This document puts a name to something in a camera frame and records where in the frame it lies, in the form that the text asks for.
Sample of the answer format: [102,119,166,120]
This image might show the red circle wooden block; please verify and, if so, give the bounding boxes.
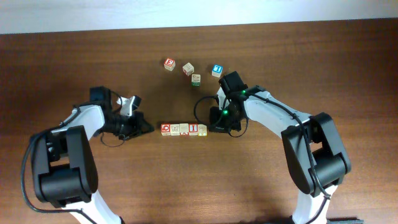
[160,124,171,136]

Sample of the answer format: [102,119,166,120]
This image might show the yellow bordered wooden block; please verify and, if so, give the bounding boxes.
[198,124,208,136]

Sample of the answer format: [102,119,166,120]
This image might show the red I wooden block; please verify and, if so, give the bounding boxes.
[188,124,198,136]

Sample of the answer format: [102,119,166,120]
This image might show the red bordered wooden block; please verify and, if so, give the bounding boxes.
[179,123,189,136]

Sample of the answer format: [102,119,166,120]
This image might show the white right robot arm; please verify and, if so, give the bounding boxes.
[214,89,351,223]

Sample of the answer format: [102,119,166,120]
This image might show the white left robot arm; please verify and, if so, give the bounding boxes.
[20,105,154,223]

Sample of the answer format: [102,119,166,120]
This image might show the green bordered wooden block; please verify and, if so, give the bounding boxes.
[192,74,201,86]

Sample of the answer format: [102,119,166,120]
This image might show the blue L wooden block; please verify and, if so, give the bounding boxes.
[211,65,223,78]

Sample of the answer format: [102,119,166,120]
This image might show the red 9 wooden block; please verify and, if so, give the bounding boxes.
[182,62,195,76]

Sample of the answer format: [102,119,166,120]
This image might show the red E wooden block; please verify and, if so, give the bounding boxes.
[164,58,176,71]

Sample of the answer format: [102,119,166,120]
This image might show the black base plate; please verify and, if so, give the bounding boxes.
[326,218,364,224]

